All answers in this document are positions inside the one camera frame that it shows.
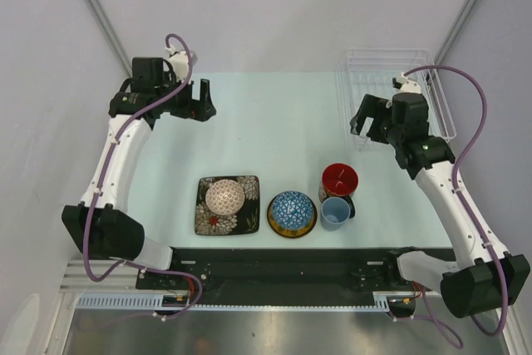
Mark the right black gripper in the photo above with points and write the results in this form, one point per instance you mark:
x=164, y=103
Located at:
x=375, y=107

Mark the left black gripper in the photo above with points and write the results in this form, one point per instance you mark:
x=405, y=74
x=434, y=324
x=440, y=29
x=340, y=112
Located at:
x=200, y=110

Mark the white wire dish rack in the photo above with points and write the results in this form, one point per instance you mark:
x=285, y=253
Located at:
x=370, y=70

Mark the red white patterned bowl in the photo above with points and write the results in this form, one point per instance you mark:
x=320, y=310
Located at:
x=225, y=197

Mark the blue white patterned bowl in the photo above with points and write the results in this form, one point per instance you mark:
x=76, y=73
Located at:
x=292, y=210

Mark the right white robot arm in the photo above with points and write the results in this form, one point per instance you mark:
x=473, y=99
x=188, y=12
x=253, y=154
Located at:
x=485, y=276

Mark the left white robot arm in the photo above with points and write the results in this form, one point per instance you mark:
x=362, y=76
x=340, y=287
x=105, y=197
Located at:
x=99, y=224

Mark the red black mug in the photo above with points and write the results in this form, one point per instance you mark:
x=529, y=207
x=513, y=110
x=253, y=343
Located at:
x=339, y=180

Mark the light blue cup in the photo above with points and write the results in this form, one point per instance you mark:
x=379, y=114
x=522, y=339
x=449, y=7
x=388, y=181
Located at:
x=335, y=212

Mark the black floral square plate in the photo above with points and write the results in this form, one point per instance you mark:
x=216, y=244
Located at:
x=246, y=221

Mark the yellow round saucer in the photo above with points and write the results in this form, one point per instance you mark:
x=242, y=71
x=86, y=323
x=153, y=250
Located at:
x=291, y=233

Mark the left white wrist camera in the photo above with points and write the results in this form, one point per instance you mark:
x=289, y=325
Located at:
x=179, y=61

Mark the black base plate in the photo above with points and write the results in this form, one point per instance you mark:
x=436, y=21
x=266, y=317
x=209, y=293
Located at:
x=290, y=274

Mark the white slotted cable duct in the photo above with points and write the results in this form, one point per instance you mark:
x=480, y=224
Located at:
x=368, y=302

